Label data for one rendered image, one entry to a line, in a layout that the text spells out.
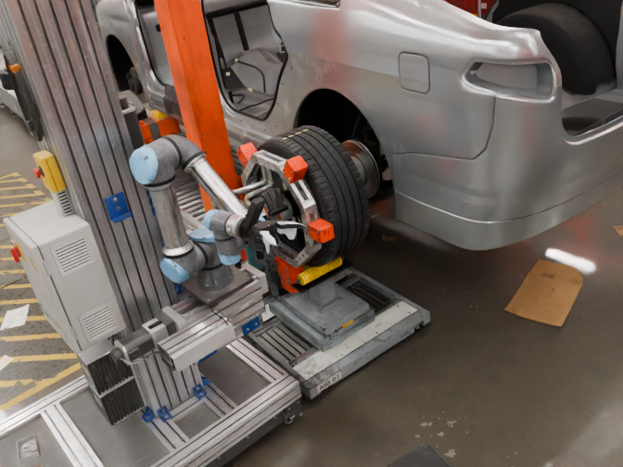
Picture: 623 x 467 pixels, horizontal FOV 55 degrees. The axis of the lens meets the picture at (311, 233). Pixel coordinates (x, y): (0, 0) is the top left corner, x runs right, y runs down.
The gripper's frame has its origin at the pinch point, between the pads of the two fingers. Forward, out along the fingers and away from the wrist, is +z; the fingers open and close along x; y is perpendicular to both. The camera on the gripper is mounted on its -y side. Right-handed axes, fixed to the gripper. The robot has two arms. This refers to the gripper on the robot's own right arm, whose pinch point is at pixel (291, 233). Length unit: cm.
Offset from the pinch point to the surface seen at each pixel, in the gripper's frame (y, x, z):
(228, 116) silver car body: 9, -150, -166
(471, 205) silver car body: 15, -85, 24
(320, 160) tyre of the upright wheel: 2, -75, -41
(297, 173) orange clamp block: 5, -61, -44
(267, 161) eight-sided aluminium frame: 3, -66, -64
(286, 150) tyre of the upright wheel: -1, -72, -57
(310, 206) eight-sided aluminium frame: 19, -63, -39
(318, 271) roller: 61, -80, -49
